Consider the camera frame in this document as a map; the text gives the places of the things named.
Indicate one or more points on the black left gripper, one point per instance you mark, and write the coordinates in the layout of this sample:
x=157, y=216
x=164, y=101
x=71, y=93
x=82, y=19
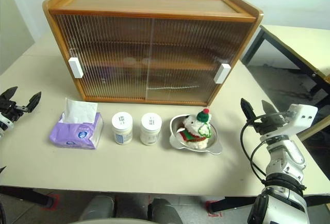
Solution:
x=10, y=109

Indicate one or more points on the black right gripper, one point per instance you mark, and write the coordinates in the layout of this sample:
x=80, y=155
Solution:
x=270, y=123

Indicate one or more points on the purple tissue pack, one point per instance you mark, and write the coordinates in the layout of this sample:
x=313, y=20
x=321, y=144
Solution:
x=74, y=134

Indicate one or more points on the white plush bear green hat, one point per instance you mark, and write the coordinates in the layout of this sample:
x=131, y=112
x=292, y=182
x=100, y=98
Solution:
x=193, y=127

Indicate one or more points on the ribbed glass sliding door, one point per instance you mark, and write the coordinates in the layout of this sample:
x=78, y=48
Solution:
x=103, y=54
x=193, y=54

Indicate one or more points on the white jar with blue pattern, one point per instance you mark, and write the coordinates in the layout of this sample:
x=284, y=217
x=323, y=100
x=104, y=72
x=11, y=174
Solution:
x=122, y=128

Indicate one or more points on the white plastic jar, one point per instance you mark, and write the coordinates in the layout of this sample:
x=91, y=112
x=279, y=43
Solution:
x=151, y=130

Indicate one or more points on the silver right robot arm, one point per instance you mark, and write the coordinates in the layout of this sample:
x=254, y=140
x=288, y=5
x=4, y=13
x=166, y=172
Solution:
x=281, y=182

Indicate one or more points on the wooden cabinet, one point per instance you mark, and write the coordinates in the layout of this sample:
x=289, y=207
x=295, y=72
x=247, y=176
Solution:
x=144, y=2

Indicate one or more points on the metal bowl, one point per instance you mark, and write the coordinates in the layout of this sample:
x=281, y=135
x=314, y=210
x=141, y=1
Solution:
x=215, y=148

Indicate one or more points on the black-framed side table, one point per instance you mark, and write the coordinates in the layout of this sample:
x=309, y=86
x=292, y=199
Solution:
x=296, y=36

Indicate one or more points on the black table leg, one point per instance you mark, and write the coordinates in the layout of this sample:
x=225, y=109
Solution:
x=25, y=195
x=232, y=203

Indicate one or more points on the grey rounded shape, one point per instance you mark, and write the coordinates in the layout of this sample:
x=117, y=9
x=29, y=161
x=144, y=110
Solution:
x=165, y=212
x=99, y=208

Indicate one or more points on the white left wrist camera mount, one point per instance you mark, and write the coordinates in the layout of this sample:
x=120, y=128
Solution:
x=5, y=126

